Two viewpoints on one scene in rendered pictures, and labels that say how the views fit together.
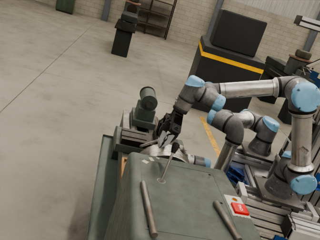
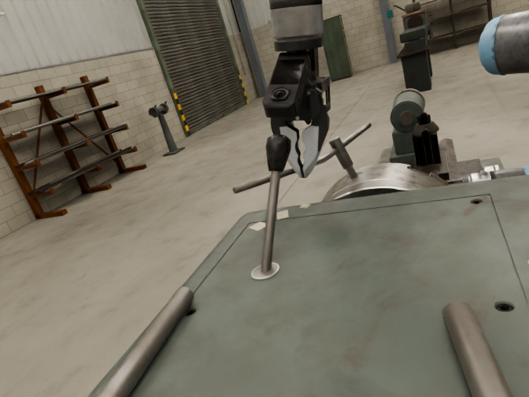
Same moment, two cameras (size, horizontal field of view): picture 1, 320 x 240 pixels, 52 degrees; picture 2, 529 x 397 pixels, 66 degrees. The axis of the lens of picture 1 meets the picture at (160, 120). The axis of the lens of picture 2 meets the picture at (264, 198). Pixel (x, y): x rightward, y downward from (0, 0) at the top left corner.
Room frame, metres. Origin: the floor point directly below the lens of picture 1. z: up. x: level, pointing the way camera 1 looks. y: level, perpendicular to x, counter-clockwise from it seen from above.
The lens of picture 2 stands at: (0.83, -0.37, 1.50)
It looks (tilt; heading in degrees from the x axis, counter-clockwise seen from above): 19 degrees down; 38
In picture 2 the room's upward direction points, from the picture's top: 17 degrees counter-clockwise
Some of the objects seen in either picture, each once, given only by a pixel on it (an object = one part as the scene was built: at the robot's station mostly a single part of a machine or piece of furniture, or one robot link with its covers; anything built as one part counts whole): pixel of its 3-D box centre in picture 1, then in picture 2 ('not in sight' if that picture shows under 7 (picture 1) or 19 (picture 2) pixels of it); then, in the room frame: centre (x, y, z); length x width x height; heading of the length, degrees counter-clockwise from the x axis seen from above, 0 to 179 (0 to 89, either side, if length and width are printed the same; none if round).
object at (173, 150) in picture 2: not in sight; (165, 128); (7.27, 6.73, 0.57); 0.47 x 0.37 x 1.14; 10
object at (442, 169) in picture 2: (161, 139); (431, 170); (2.14, -0.05, 1.00); 0.20 x 0.10 x 0.05; 12
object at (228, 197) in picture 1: (234, 211); not in sight; (1.15, -0.40, 1.23); 0.13 x 0.08 x 0.06; 12
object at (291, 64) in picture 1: (290, 79); not in sight; (8.35, -2.82, 0.84); 2.28 x 0.91 x 1.67; 10
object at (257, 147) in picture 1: (261, 144); not in sight; (2.07, -0.70, 1.21); 0.15 x 0.15 x 0.10
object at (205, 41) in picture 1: (225, 60); not in sight; (7.20, -0.97, 0.98); 1.81 x 1.22 x 1.95; 1
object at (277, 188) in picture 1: (281, 183); not in sight; (1.58, -0.71, 1.21); 0.15 x 0.15 x 0.10
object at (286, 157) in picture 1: (291, 165); not in sight; (1.57, -0.72, 1.33); 0.13 x 0.12 x 0.14; 4
